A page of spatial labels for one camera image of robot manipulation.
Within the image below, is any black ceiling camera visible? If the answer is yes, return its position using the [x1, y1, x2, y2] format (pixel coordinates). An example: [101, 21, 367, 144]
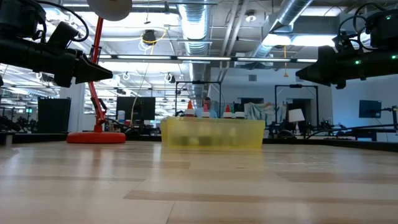
[142, 29, 157, 44]

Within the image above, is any dark background table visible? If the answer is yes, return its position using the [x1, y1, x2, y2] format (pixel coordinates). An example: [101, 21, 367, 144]
[349, 127, 398, 142]

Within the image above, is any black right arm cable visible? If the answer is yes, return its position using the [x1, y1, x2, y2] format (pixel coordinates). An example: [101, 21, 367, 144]
[304, 123, 398, 140]

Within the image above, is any yellow hanging ceiling cord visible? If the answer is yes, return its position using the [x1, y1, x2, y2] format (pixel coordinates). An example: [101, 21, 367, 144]
[282, 45, 289, 78]

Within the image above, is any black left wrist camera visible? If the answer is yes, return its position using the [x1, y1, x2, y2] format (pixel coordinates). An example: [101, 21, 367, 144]
[46, 21, 80, 50]

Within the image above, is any black background monitor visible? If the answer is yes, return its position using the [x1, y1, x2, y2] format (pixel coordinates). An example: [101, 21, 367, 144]
[116, 96, 156, 121]

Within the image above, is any silver round ceiling duct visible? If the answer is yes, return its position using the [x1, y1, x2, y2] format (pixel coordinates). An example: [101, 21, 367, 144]
[177, 0, 213, 82]

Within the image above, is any orange food coloring bottle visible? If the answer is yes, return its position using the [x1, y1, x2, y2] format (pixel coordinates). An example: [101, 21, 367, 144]
[184, 100, 196, 118]

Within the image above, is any white shade table lamp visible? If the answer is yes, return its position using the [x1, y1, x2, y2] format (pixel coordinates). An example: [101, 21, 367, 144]
[288, 108, 307, 135]

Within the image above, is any person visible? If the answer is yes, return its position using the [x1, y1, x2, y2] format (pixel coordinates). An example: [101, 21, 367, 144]
[195, 96, 218, 119]

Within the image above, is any red desk lamp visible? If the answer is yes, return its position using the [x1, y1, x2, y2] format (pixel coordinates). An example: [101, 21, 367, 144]
[66, 0, 134, 145]

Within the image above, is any grey cover cloth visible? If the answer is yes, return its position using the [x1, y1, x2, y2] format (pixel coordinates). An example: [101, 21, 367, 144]
[244, 101, 289, 125]

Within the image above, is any black camera cable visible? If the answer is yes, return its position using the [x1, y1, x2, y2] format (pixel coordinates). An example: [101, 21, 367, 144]
[34, 0, 90, 43]
[337, 2, 388, 51]

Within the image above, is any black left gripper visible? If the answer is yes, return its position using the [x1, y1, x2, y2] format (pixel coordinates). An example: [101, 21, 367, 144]
[12, 39, 114, 88]

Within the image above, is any monitor on swing arm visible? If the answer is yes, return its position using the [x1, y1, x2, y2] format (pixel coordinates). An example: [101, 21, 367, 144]
[358, 99, 383, 119]

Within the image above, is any black left camera cable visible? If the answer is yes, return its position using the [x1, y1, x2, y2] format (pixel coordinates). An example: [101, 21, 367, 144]
[34, 0, 90, 43]

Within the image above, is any black partition panel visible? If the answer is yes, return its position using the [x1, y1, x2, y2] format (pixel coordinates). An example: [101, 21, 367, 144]
[37, 97, 72, 134]

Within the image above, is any silver diagonal ceiling duct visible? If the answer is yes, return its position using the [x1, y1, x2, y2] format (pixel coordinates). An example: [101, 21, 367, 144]
[248, 0, 315, 60]

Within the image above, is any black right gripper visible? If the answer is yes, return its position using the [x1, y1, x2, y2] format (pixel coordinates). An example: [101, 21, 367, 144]
[295, 30, 374, 90]

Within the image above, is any long ceiling light strip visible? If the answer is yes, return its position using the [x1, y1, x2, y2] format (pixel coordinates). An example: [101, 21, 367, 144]
[99, 54, 318, 64]

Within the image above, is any yellow plastic tray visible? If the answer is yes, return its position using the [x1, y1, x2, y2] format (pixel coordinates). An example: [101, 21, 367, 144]
[160, 116, 266, 150]

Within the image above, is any black right camera cable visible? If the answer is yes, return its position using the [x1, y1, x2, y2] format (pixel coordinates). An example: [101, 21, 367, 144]
[337, 2, 388, 51]

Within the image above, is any black metal station frame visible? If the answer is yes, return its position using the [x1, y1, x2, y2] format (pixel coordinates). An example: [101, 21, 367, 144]
[175, 80, 223, 118]
[274, 83, 320, 128]

